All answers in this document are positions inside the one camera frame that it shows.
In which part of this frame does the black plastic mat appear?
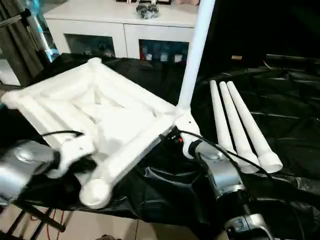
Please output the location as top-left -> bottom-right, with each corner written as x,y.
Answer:
0,52 -> 320,240

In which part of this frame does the white plastic table leg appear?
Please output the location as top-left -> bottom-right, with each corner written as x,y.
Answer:
226,80 -> 284,174
174,0 -> 217,118
209,80 -> 238,157
218,81 -> 261,175

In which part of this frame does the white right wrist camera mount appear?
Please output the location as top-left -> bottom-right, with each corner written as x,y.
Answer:
174,112 -> 202,159

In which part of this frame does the metal stand with clamp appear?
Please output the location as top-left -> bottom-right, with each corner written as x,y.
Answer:
0,7 -> 61,63

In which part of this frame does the black folding table frame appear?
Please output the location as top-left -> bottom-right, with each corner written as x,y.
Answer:
4,199 -> 73,240

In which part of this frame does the black fabric case gold label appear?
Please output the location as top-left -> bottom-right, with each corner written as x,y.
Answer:
199,0 -> 320,72

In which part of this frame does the white cabinet with glass doors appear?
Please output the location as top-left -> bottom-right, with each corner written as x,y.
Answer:
43,0 -> 201,61

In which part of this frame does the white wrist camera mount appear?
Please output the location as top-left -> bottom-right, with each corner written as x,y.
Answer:
174,112 -> 202,159
48,134 -> 98,179

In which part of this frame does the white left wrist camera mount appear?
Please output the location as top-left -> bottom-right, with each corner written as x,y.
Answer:
48,134 -> 98,179

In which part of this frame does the white plastic table top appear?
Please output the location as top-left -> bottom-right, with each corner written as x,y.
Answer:
1,57 -> 193,209

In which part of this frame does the red cable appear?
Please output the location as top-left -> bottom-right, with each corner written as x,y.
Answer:
29,209 -> 66,240

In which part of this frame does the clear bag of black parts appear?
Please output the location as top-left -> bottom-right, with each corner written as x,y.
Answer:
135,2 -> 161,21

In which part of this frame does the grey pleated curtain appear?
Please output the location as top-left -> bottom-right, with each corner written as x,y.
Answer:
0,0 -> 48,86

